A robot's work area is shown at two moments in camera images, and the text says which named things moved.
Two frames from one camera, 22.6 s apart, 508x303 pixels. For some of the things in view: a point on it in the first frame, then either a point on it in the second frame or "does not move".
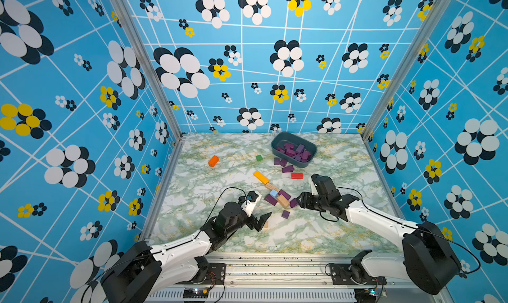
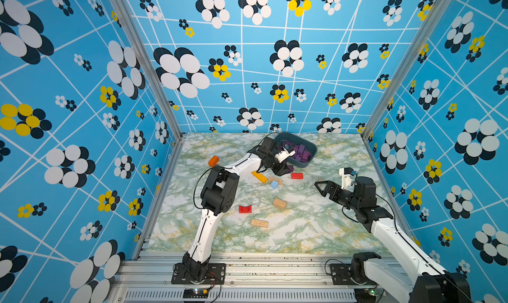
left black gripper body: [243, 221] → [273, 164]
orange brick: [213, 161] does not move
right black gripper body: [321, 204] → [346, 199]
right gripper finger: [306, 200] → [331, 188]
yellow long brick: [260, 177] does not move
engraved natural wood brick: [269, 186] → [280, 181]
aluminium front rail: [283, 279] does not move
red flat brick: [297, 175] does not move
